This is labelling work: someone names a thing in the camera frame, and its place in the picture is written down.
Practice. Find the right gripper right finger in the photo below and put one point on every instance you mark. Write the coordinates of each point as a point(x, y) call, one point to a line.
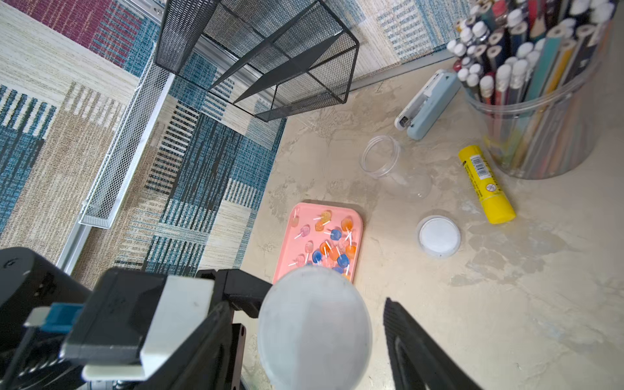
point(416, 360)

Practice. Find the white wire mesh basket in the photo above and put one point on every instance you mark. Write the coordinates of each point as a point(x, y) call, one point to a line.
point(132, 134)

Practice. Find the grey stapler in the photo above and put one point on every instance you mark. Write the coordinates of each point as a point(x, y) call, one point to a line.
point(426, 107)

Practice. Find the black wire shelf rack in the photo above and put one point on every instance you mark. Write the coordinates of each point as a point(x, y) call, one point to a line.
point(270, 59)

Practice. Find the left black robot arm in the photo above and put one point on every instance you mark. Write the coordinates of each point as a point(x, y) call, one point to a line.
point(28, 281)

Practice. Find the clear candy jar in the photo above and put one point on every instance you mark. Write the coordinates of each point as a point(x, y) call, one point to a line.
point(384, 160)

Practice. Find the translucent white jar lid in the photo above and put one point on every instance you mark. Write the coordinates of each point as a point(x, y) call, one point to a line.
point(439, 236)

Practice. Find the clear cup of pencils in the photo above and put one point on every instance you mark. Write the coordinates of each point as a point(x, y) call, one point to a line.
point(526, 68)

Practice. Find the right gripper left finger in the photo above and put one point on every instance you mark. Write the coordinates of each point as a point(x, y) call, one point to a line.
point(203, 360)

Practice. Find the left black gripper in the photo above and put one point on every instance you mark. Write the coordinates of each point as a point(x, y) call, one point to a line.
point(242, 292)

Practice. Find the white lid candy jar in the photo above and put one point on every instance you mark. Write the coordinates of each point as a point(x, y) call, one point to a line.
point(314, 331)

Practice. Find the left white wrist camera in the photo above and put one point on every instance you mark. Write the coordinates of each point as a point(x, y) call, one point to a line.
point(129, 326)

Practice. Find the pink plastic tray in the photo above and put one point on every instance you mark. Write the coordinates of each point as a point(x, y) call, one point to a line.
point(321, 235)

